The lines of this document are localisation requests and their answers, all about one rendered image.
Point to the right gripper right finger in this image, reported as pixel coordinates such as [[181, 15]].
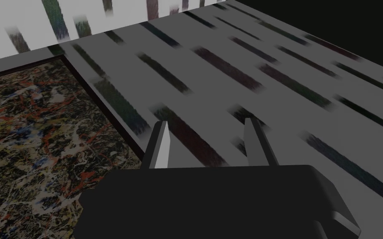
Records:
[[256, 146]]

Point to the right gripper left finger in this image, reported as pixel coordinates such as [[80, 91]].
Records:
[[160, 147]]

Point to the dark framed splatter painting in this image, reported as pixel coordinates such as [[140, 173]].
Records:
[[38, 142]]

